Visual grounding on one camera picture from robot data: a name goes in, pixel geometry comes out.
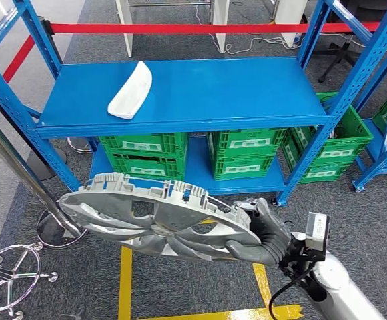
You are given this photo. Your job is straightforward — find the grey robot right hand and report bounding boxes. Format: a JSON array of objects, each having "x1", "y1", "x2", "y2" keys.
[{"x1": 224, "y1": 197, "x2": 292, "y2": 267}]

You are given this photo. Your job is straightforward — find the grey plastic wheel hubcap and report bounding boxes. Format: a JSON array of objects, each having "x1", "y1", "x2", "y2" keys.
[{"x1": 58, "y1": 172, "x2": 262, "y2": 261}]

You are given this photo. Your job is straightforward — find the white curved plastic part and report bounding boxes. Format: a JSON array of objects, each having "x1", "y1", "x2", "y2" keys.
[{"x1": 107, "y1": 61, "x2": 153, "y2": 121}]

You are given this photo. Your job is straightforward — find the yellow floor tape square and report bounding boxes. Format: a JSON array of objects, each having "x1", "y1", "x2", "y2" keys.
[{"x1": 117, "y1": 218, "x2": 304, "y2": 320}]

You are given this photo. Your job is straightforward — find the black office chair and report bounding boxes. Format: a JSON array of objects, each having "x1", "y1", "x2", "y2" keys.
[{"x1": 308, "y1": 0, "x2": 387, "y2": 85}]

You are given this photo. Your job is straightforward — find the white desk panel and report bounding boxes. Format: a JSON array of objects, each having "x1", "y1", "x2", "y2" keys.
[{"x1": 273, "y1": 0, "x2": 308, "y2": 49}]

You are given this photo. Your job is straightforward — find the white desk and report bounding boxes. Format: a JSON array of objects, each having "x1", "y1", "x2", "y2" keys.
[{"x1": 115, "y1": 0, "x2": 231, "y2": 58}]

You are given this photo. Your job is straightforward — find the chrome star chair base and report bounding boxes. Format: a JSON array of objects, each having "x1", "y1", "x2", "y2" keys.
[{"x1": 0, "y1": 241, "x2": 59, "y2": 320}]

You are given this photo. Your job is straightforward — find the chrome barrier stanchion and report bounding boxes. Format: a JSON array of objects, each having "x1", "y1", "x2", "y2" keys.
[{"x1": 0, "y1": 108, "x2": 89, "y2": 249}]

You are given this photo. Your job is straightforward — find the short red barrier belt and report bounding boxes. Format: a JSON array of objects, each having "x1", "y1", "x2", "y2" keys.
[{"x1": 0, "y1": 35, "x2": 36, "y2": 113}]

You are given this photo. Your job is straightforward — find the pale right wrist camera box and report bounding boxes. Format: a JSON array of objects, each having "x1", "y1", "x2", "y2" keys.
[{"x1": 305, "y1": 213, "x2": 331, "y2": 253}]

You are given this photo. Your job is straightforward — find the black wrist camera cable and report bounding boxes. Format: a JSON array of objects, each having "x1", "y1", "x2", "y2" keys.
[{"x1": 268, "y1": 263, "x2": 314, "y2": 320}]

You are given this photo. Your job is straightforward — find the white floor cable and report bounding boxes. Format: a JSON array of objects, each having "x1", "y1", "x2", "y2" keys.
[{"x1": 195, "y1": 4, "x2": 364, "y2": 56}]

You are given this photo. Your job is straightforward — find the black barrier post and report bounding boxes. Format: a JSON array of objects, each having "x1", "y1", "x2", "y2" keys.
[{"x1": 0, "y1": 81, "x2": 68, "y2": 182}]

